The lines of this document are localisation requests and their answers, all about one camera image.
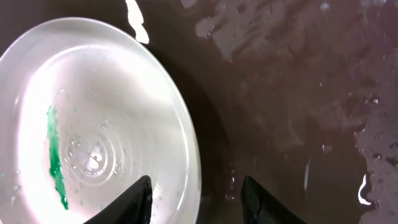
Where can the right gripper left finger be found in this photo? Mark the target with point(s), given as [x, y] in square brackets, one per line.
[133, 206]

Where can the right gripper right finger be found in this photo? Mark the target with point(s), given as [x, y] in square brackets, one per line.
[261, 207]

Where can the white plate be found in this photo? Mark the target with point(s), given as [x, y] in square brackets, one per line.
[86, 111]

